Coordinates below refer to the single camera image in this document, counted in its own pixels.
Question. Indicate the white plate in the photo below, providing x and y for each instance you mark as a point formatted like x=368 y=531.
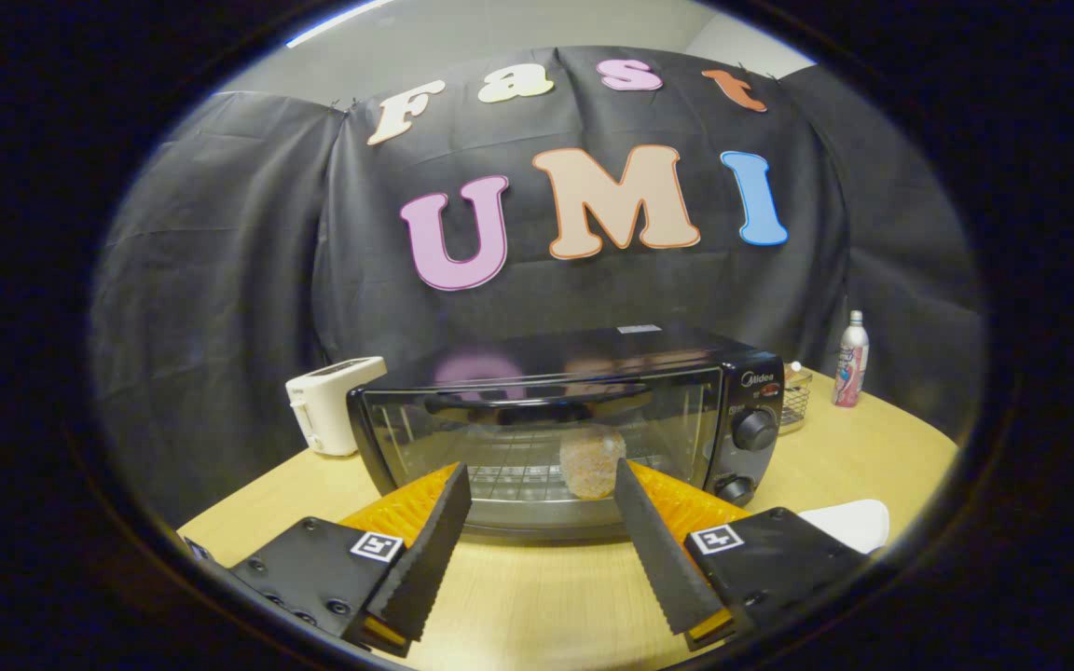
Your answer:
x=849 y=524

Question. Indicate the white pink spray bottle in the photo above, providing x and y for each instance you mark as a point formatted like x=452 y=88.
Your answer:
x=851 y=363

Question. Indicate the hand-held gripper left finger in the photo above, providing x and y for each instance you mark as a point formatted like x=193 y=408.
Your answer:
x=425 y=564

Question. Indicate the white bread toaster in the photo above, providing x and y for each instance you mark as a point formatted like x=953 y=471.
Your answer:
x=327 y=410

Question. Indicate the black toaster oven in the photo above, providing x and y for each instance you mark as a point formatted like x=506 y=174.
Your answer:
x=686 y=410

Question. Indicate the breaded pastry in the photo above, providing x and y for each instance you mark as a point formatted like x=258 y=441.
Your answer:
x=591 y=461

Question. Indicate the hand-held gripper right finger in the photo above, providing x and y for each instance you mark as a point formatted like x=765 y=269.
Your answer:
x=658 y=559

